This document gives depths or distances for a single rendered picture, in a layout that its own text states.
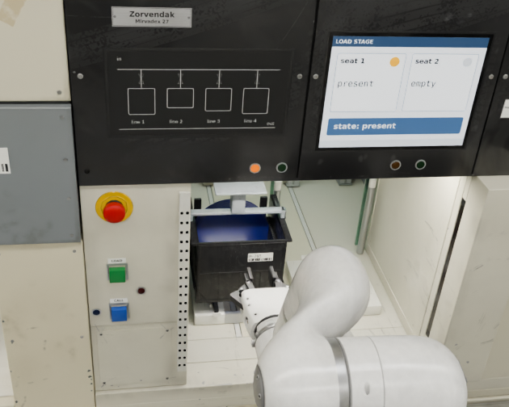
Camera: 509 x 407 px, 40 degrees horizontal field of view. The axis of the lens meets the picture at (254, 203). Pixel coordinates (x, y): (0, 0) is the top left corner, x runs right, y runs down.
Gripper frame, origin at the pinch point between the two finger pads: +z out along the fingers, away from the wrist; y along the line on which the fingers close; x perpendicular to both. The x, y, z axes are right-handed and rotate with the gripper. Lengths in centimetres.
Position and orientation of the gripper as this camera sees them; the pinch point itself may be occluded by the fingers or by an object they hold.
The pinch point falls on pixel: (260, 278)
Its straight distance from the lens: 139.8
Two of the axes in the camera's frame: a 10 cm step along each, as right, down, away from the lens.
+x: 0.7, -8.4, -5.4
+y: 9.8, -0.3, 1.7
